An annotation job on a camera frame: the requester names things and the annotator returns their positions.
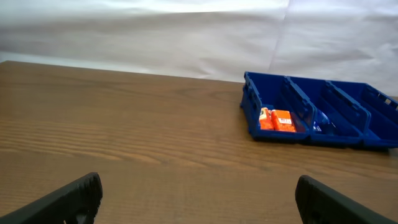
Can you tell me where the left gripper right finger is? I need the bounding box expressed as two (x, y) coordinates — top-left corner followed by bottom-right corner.
(295, 174), (398, 224)

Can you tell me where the orange candy box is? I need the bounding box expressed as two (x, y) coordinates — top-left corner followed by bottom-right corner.
(259, 107), (275, 131)
(270, 109), (297, 133)

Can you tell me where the blue tray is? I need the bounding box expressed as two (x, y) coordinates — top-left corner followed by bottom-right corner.
(239, 71), (398, 150)

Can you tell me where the blue candy pack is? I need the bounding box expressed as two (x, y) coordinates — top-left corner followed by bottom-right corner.
(312, 108), (331, 133)

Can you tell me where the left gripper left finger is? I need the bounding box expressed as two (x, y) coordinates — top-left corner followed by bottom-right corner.
(0, 172), (104, 224)

